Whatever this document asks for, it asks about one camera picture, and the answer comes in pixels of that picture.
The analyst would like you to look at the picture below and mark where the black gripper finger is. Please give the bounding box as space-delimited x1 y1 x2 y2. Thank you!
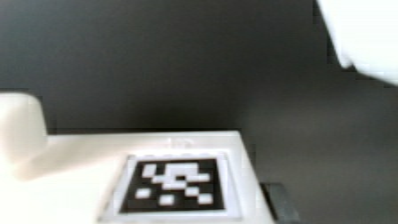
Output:
260 183 301 224

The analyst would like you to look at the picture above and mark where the white front drawer box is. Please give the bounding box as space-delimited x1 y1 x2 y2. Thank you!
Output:
0 93 276 224

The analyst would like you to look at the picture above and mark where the white drawer housing box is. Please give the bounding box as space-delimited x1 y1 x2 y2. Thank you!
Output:
317 0 398 87

